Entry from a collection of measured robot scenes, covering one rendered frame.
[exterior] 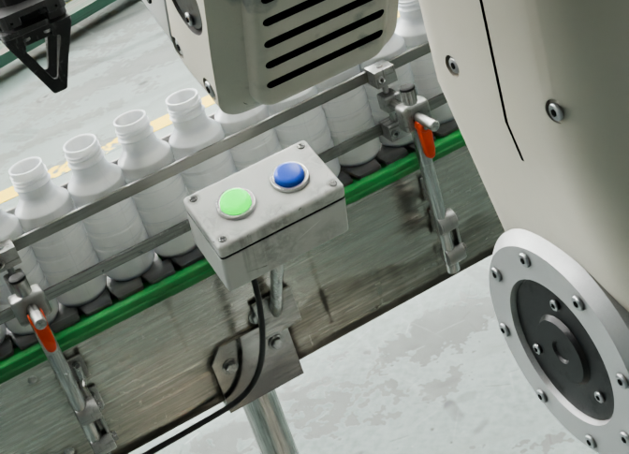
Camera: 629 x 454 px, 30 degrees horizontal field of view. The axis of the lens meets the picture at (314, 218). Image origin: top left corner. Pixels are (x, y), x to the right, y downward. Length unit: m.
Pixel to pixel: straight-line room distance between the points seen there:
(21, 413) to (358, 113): 0.49
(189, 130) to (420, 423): 1.37
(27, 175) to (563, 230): 0.70
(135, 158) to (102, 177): 0.04
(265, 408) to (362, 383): 1.21
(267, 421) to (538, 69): 0.95
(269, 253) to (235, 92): 0.66
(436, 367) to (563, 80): 2.09
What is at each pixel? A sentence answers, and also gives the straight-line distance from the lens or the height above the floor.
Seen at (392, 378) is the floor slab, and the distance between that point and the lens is 2.64.
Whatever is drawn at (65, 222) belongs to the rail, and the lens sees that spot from 1.23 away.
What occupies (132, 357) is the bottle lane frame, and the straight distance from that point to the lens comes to 1.30.
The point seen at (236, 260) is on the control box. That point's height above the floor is 1.07.
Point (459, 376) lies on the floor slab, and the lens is 2.59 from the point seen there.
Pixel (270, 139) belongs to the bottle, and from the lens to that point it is 1.30.
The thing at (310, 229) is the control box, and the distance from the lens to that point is 1.15.
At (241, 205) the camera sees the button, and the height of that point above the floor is 1.11.
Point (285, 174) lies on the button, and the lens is 1.14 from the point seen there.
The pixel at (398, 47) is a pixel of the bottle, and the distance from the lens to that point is 1.33.
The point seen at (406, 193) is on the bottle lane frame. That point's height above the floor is 0.96.
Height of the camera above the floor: 1.65
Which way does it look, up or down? 30 degrees down
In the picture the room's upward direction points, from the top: 18 degrees counter-clockwise
